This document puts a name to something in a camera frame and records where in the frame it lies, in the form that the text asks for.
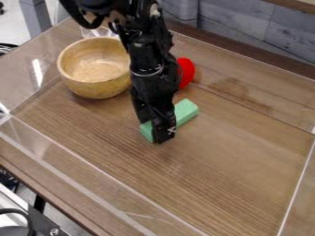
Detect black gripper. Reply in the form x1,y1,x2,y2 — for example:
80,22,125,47
131,68,181,144

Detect green rectangular block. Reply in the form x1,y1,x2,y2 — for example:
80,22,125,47
139,99,199,143

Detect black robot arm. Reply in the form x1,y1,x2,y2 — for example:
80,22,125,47
59,0,182,144

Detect light wooden bowl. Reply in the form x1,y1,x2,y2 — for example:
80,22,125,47
56,37,131,100

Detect red knitted toy fruit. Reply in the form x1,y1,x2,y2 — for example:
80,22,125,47
178,57,197,89

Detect clear acrylic tray enclosure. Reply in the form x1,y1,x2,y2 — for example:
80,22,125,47
0,21,315,236

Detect black metal bracket lower left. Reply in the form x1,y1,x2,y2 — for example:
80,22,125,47
27,206,72,236

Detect grey table leg post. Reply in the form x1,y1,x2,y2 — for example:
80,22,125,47
19,0,54,38

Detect black cable at lower left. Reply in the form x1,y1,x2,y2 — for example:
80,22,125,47
0,207,35,236

